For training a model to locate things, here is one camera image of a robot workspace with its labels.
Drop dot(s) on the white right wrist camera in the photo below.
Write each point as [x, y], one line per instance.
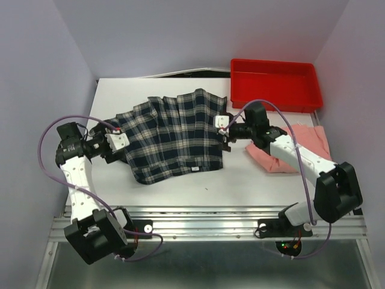
[221, 123]

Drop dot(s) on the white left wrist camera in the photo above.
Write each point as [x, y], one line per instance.
[117, 141]

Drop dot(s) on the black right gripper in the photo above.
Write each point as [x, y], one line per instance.
[228, 139]

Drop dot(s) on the aluminium rail frame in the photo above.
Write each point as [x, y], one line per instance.
[223, 205]

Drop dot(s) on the red plastic bin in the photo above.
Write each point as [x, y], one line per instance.
[290, 86]

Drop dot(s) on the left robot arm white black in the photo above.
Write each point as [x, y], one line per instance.
[94, 232]

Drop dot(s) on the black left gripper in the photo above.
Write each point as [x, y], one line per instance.
[102, 129]

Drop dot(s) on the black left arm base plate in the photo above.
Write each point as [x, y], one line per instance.
[138, 226]

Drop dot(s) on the navy plaid skirt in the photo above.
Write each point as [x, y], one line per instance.
[171, 137]

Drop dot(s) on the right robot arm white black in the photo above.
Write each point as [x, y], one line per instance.
[337, 190]

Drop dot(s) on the pink folded skirt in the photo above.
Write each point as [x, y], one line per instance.
[312, 138]

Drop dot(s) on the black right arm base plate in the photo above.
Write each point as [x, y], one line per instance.
[289, 238]

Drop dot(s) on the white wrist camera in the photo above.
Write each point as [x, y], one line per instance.
[117, 141]
[221, 123]

